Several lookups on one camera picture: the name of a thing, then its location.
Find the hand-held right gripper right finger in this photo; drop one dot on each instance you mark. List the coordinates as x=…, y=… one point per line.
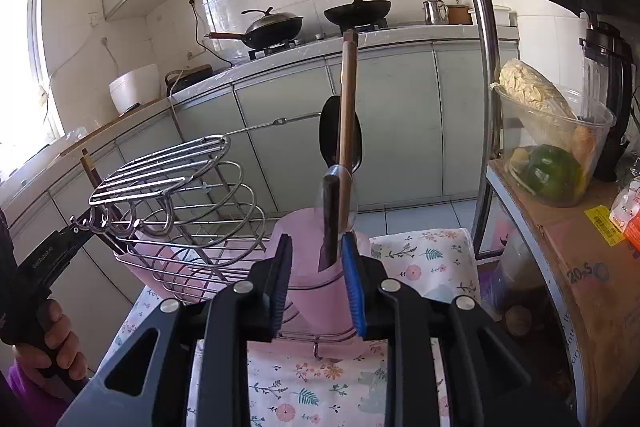
x=352, y=287

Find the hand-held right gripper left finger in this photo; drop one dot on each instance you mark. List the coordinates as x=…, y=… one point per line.
x=280, y=277

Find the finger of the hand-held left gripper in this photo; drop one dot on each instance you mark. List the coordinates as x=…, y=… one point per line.
x=85, y=232

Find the dark brown wooden utensil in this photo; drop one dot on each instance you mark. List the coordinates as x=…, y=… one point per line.
x=330, y=227

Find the dark chopstick with gold band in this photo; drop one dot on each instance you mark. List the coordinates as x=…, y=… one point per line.
x=89, y=167

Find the person's left forearm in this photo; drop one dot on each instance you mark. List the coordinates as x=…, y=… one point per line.
x=35, y=397

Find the person's left hand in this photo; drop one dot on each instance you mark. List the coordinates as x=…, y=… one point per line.
x=65, y=347

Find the pink drip tray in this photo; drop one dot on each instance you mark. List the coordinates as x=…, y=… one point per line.
x=300, y=349

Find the floral tablecloth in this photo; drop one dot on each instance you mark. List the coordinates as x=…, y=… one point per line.
x=320, y=387

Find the white rice cooker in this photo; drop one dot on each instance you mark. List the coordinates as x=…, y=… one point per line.
x=135, y=89

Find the brown round vegetable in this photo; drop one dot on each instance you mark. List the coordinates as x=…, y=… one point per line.
x=517, y=321

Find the white plastic bag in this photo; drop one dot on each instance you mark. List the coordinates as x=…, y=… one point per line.
x=520, y=257

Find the window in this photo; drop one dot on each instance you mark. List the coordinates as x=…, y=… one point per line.
x=25, y=57

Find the black electric pot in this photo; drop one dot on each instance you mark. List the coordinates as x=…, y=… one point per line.
x=192, y=77

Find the clear container with vegetables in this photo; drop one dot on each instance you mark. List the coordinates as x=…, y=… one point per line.
x=550, y=177

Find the gas stove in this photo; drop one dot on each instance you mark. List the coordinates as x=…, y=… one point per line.
x=280, y=49

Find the cardboard box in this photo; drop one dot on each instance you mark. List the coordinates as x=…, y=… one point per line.
x=590, y=267

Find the black wok with lid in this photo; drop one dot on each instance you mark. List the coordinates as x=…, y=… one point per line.
x=275, y=29

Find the metal shelf rack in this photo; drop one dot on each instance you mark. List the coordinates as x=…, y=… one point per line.
x=487, y=72

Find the steel kettle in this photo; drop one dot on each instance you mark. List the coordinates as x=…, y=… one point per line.
x=435, y=13

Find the orange package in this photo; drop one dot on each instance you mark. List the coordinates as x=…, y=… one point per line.
x=630, y=212

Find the brown pot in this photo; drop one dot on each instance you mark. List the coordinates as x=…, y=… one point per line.
x=460, y=16

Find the white plastic container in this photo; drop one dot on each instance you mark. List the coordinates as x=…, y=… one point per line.
x=504, y=16

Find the black blender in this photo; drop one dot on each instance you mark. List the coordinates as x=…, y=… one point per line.
x=607, y=57

